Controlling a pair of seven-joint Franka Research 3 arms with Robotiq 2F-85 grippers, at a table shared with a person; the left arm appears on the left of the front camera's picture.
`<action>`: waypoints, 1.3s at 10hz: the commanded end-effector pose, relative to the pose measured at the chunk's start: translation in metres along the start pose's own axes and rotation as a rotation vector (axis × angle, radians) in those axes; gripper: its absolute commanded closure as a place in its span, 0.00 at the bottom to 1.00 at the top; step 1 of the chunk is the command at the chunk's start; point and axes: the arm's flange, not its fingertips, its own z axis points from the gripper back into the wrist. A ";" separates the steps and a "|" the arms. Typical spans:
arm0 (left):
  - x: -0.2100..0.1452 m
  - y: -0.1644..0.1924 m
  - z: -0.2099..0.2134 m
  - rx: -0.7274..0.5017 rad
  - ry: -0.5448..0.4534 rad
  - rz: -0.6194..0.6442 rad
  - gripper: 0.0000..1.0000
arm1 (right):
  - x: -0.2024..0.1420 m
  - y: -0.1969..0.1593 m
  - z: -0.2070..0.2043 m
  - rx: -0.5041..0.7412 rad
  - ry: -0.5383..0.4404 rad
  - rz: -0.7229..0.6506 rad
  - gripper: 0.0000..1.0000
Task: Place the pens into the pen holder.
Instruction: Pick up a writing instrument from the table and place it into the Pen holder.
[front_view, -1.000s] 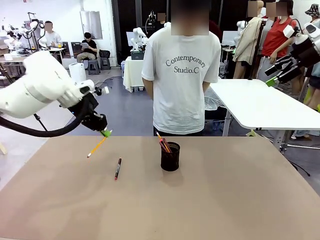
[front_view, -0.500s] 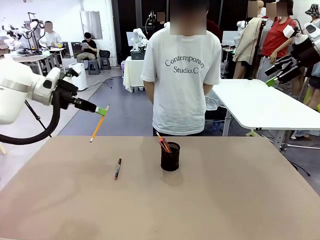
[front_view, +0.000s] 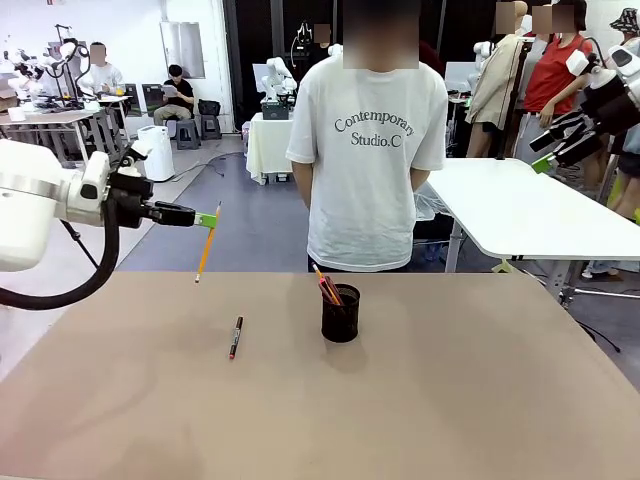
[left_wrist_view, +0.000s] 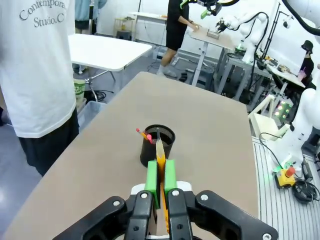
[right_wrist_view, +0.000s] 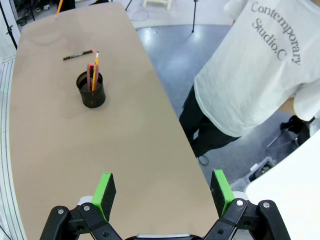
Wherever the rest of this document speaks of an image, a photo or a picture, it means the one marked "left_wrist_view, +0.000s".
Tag white folding table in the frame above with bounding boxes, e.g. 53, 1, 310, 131
67, 33, 153, 73

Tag black cable bundle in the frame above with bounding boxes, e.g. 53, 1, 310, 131
291, 179, 320, 206

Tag brown height-adjustable table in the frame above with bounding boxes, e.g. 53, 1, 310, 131
189, 25, 241, 89

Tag yellow emergency stop button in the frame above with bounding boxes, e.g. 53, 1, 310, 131
274, 166, 297, 189

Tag translucent plastic crate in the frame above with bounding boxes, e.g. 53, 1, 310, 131
78, 99, 108, 131

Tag metal wire tray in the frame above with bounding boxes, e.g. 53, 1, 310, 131
206, 28, 221, 39

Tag green white bucket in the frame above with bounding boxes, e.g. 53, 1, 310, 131
72, 78, 87, 101

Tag person in black shorts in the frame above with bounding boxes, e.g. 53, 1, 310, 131
156, 0, 201, 77

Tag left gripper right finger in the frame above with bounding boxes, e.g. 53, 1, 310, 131
163, 158, 280, 240

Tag person in light blue top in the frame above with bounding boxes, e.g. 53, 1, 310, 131
74, 0, 106, 35

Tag person in white t-shirt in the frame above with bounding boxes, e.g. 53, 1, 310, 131
0, 0, 81, 177

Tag seated person black hat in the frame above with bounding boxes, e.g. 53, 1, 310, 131
298, 39, 316, 84

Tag yellow pencil pink eraser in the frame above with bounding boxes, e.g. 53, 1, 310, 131
135, 127, 149, 141

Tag white wooden frame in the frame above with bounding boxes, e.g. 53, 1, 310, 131
248, 94, 291, 141

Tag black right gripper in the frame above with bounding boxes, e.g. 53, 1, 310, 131
179, 0, 223, 19

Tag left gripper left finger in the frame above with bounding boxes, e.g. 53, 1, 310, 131
52, 160, 161, 240

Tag black light stand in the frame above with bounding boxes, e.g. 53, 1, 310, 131
266, 1, 282, 60

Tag white robot arm black gripper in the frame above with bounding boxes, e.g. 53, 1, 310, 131
215, 10, 270, 64

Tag black mesh pen holder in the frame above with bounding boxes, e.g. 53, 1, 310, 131
139, 124, 176, 168

